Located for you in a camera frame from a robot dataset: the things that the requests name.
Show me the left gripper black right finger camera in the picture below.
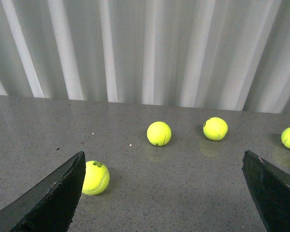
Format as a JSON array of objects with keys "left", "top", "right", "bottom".
[{"left": 242, "top": 150, "right": 290, "bottom": 232}]

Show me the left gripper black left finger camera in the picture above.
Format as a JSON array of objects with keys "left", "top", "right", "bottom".
[{"left": 0, "top": 151, "right": 86, "bottom": 232}]

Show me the tennis ball with black print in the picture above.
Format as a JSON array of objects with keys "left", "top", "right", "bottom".
[{"left": 82, "top": 160, "right": 110, "bottom": 195}]

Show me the yellow tennis ball far middle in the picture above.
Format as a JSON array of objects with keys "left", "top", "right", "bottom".
[{"left": 203, "top": 117, "right": 228, "bottom": 141}]

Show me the plain yellow tennis ball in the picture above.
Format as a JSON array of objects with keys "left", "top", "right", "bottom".
[{"left": 146, "top": 121, "right": 172, "bottom": 146}]

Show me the white pleated curtain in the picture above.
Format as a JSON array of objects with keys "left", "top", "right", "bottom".
[{"left": 0, "top": 0, "right": 290, "bottom": 113}]

